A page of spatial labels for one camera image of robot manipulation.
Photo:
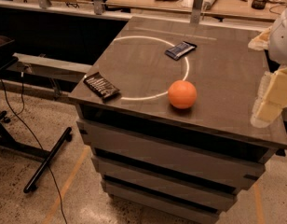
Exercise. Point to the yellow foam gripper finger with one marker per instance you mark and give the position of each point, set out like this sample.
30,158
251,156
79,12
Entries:
271,98
260,42

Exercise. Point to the blue rxbar blueberry wrapper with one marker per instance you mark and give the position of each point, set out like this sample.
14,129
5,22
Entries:
180,50

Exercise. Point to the black snack bar wrapper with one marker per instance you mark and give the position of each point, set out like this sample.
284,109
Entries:
100,86

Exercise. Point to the dark chair seat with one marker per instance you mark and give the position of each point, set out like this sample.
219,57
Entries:
7,50

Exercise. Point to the orange fruit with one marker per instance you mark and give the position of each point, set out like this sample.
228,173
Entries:
182,94

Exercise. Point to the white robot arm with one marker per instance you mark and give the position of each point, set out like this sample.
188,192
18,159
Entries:
277,45

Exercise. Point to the grey drawer cabinet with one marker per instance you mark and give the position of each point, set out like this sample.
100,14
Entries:
191,162

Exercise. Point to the black round cup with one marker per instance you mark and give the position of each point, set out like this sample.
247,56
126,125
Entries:
259,4

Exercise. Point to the black stand base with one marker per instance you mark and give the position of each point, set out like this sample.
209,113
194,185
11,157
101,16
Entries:
7,141

